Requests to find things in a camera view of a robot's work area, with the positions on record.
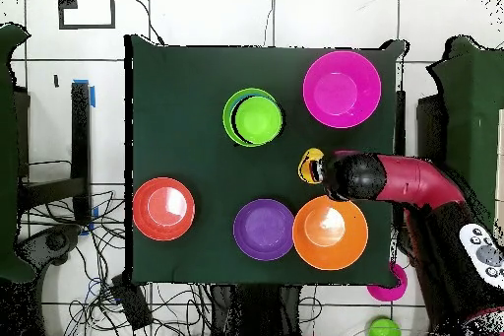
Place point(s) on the yellow plastic cup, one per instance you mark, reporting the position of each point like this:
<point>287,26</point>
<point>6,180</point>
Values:
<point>304,166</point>

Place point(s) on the small green plastic bowl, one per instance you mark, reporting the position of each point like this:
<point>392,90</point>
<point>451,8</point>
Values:
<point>258,121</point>

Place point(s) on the purple plastic bowl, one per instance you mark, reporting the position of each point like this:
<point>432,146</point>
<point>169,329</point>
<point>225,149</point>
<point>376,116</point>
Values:
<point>264,229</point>

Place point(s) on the blue plastic bowl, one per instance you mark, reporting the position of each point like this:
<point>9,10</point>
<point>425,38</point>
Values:
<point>246,95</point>

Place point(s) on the red plastic bowl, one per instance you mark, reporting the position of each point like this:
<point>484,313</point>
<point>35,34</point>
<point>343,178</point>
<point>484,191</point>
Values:
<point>149,227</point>

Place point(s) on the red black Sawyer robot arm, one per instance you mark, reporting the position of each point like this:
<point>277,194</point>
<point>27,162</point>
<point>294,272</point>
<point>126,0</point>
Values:
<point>417,182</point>

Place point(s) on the orange plastic bowl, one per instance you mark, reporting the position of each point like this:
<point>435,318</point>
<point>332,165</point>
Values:
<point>346,249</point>

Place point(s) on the large pink plastic bowl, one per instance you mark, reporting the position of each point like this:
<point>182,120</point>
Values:
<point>341,89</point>

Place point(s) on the large green plastic bowl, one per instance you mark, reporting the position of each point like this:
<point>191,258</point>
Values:
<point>227,119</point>

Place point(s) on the pink bowl on floor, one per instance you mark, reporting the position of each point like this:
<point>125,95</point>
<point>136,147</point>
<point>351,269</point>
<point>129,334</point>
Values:
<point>393,292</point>

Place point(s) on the dark green table cloth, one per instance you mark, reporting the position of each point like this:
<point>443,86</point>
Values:
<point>177,76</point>

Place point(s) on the green cloth side table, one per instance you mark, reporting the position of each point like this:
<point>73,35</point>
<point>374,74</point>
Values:
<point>8,154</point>
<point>472,95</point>

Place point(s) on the green bowl on floor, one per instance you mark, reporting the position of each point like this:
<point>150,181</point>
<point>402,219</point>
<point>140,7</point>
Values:
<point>384,330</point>

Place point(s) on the black floor box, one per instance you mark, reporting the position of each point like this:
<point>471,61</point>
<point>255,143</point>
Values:
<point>132,304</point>

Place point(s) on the blue tape strip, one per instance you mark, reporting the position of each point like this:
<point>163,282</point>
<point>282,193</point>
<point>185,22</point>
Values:
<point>92,95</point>

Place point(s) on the black pedestal leg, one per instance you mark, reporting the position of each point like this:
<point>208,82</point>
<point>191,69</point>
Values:
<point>55,241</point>

